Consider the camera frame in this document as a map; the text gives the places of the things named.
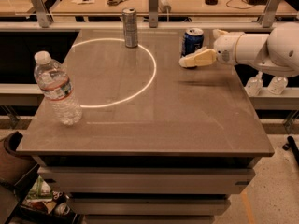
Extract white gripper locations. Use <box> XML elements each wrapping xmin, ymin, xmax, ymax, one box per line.
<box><xmin>179</xmin><ymin>29</ymin><xmax>244</xmax><ymax>68</ymax></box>

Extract blue pepsi can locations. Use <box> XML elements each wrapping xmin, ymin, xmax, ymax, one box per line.
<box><xmin>181</xmin><ymin>28</ymin><xmax>204</xmax><ymax>57</ymax></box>

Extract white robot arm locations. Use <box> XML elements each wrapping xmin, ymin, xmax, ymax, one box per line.
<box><xmin>179</xmin><ymin>22</ymin><xmax>299</xmax><ymax>77</ymax></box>

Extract small sanitizer bottle left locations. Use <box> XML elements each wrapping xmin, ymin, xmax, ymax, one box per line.
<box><xmin>245</xmin><ymin>71</ymin><xmax>263</xmax><ymax>97</ymax></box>

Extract small sanitizer bottle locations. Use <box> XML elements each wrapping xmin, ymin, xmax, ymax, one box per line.
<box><xmin>267</xmin><ymin>77</ymin><xmax>288</xmax><ymax>95</ymax></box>
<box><xmin>245</xmin><ymin>71</ymin><xmax>263</xmax><ymax>97</ymax></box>

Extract small sanitizer bottle right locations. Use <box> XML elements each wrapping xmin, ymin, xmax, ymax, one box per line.
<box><xmin>267</xmin><ymin>77</ymin><xmax>288</xmax><ymax>95</ymax></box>

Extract tall silver energy drink can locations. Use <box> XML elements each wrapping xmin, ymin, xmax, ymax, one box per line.
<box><xmin>122</xmin><ymin>7</ymin><xmax>138</xmax><ymax>48</ymax></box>

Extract clear plastic water bottle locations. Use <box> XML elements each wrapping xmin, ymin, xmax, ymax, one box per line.
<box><xmin>34</xmin><ymin>50</ymin><xmax>82</xmax><ymax>126</ymax></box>

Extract white power strip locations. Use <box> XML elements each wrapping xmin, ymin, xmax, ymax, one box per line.
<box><xmin>158</xmin><ymin>0</ymin><xmax>171</xmax><ymax>13</ymax></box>

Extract grey drawer cabinet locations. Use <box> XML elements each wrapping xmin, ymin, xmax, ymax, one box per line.
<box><xmin>38</xmin><ymin>166</ymin><xmax>255</xmax><ymax>222</ymax></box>

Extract brown chair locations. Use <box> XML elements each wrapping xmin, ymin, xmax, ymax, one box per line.
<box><xmin>0</xmin><ymin>132</ymin><xmax>36</xmax><ymax>185</ymax></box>

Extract black bin with trash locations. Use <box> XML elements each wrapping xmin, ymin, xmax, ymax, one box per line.
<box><xmin>14</xmin><ymin>164</ymin><xmax>81</xmax><ymax>224</ymax></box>

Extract metal bracket right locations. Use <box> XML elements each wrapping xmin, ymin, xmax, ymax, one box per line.
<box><xmin>258</xmin><ymin>0</ymin><xmax>281</xmax><ymax>28</ymax></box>

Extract metal bracket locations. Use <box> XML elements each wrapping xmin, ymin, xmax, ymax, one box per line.
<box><xmin>149</xmin><ymin>0</ymin><xmax>159</xmax><ymax>28</ymax></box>
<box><xmin>258</xmin><ymin>0</ymin><xmax>281</xmax><ymax>28</ymax></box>
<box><xmin>30</xmin><ymin>0</ymin><xmax>52</xmax><ymax>28</ymax></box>

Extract metal bracket centre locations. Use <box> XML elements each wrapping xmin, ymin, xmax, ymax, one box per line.
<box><xmin>149</xmin><ymin>0</ymin><xmax>159</xmax><ymax>28</ymax></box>

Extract scissors with dark handles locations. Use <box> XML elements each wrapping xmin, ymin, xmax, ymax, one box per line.
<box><xmin>107</xmin><ymin>0</ymin><xmax>128</xmax><ymax>6</ymax></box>

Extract metal bracket left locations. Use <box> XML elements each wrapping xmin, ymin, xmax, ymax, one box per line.
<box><xmin>30</xmin><ymin>0</ymin><xmax>52</xmax><ymax>28</ymax></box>

